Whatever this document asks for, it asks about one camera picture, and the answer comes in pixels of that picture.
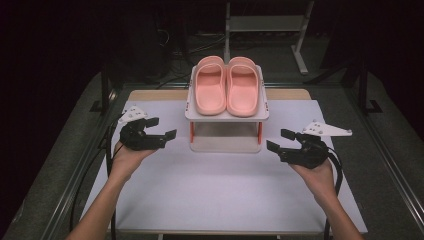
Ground pink rubber slipper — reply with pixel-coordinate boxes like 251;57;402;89
193;55;229;117
226;56;261;119

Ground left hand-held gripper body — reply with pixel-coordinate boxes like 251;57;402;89
117;105;168;151

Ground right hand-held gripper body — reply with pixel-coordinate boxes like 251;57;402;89
277;120;354;170

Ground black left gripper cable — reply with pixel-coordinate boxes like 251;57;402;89
69;115;125;240

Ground white metal stand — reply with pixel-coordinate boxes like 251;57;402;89
223;0;316;76

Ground person's right hand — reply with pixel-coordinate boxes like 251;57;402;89
288;158;338;202

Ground person's left hand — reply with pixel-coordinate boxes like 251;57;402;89
109;140;158;184

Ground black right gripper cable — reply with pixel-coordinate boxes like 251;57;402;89
322;147;345;240

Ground white table mat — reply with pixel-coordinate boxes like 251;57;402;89
79;99;370;235

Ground black frame post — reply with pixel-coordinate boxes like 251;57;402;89
357;65;384;116
89;62;118;116

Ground dark floor cables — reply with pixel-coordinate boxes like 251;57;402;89
155;28;228;90

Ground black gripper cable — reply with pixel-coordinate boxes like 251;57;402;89
322;147;345;240
69;115;125;240

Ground white two-tier shoe rack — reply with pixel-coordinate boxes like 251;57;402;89
184;64;271;154

